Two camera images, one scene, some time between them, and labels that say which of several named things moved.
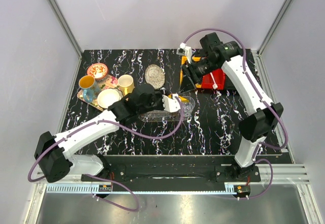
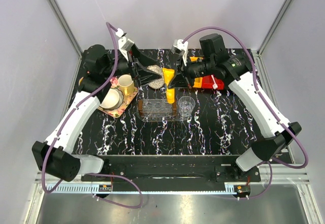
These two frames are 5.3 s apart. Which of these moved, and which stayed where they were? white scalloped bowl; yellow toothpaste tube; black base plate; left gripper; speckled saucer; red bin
Moved: yellow toothpaste tube; left gripper
Stayed: speckled saucer; black base plate; red bin; white scalloped bowl
